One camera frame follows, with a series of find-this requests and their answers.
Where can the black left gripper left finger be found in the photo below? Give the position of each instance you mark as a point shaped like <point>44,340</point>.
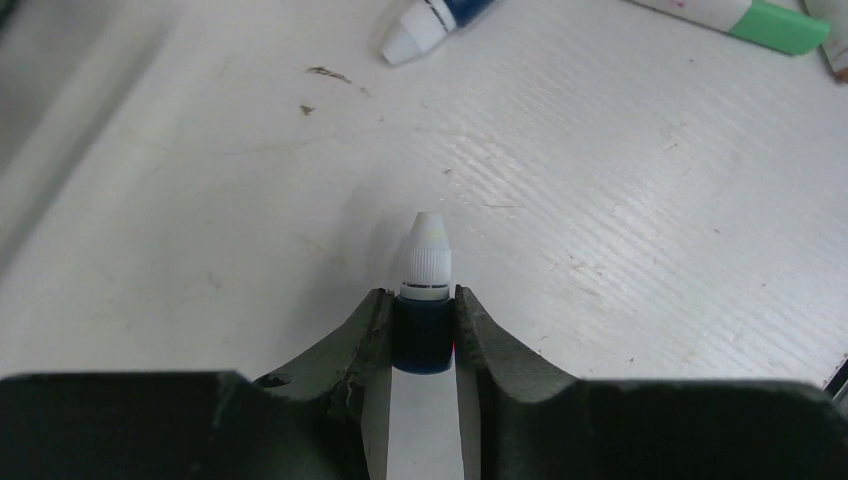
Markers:
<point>322,415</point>

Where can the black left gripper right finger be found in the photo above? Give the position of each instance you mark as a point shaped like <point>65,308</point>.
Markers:
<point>522,417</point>

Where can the white marker green tip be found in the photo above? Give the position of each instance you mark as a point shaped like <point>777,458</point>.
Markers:
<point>759,22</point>

